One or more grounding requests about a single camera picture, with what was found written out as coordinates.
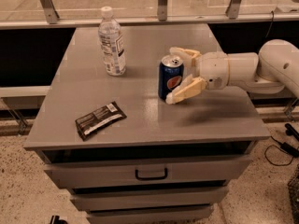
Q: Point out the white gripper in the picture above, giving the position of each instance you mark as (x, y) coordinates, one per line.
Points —
(214, 68)

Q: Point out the blue pepsi can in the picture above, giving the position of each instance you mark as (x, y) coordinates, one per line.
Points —
(171, 70)

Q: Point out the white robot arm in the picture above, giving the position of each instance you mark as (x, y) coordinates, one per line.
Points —
(273, 68)

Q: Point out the clear plastic water bottle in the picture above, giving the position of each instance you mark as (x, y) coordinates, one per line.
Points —
(112, 45)

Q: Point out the black snack wrapper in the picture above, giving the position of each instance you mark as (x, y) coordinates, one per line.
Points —
(99, 119)

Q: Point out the grey drawer cabinet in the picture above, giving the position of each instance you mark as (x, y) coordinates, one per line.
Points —
(214, 123)

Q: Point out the top grey drawer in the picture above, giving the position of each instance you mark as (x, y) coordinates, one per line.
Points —
(82, 175)

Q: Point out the grey drawer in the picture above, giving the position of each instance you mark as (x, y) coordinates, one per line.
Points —
(148, 198)
(82, 175)
(148, 215)

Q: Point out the middle grey drawer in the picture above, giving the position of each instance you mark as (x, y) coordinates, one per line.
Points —
(148, 198)

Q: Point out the bottom grey drawer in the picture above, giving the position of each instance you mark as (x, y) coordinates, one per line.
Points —
(148, 215)

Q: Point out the metal window railing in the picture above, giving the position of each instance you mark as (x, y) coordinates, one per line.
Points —
(74, 13)

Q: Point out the black object on floor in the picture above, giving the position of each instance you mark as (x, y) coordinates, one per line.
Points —
(57, 220)

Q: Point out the black drawer handle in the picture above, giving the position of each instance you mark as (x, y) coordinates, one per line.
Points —
(151, 175)

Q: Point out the black wire basket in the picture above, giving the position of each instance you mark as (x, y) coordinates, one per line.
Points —
(293, 188)

